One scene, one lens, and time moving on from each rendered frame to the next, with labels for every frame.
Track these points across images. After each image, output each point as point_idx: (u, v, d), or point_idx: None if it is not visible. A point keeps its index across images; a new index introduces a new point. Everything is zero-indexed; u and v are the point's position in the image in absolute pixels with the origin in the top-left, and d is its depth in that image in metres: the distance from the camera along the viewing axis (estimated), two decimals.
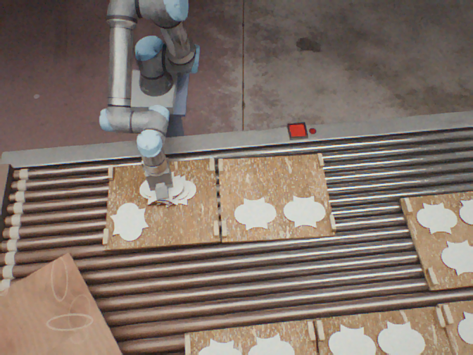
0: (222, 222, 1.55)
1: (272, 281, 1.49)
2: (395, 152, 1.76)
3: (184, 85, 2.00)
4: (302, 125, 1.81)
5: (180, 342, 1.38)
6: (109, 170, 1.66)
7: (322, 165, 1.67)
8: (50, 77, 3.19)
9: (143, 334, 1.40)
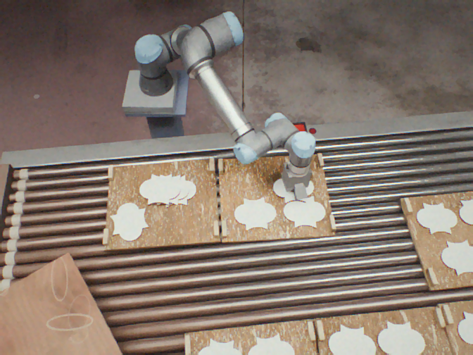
0: (222, 222, 1.55)
1: (272, 281, 1.49)
2: (395, 152, 1.76)
3: (184, 85, 2.00)
4: (302, 125, 1.81)
5: (180, 342, 1.38)
6: (109, 170, 1.66)
7: (322, 165, 1.67)
8: (50, 77, 3.19)
9: (143, 334, 1.40)
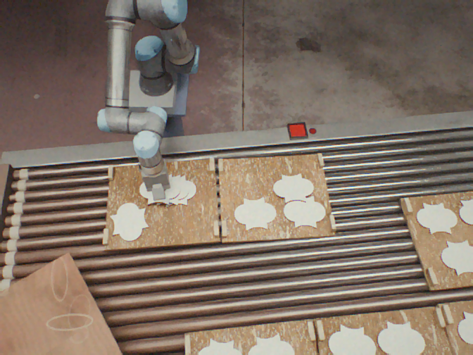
0: (222, 222, 1.55)
1: (272, 281, 1.49)
2: (395, 152, 1.76)
3: (184, 85, 2.00)
4: (302, 125, 1.81)
5: (180, 342, 1.38)
6: (109, 170, 1.66)
7: (322, 165, 1.67)
8: (50, 77, 3.19)
9: (143, 334, 1.40)
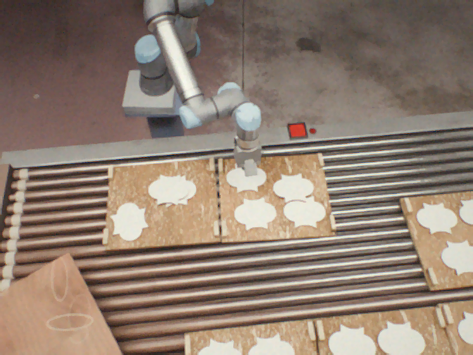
0: (222, 222, 1.55)
1: (272, 281, 1.49)
2: (395, 152, 1.76)
3: None
4: (302, 125, 1.81)
5: (180, 342, 1.38)
6: (109, 170, 1.66)
7: (322, 165, 1.67)
8: (50, 77, 3.19)
9: (143, 334, 1.40)
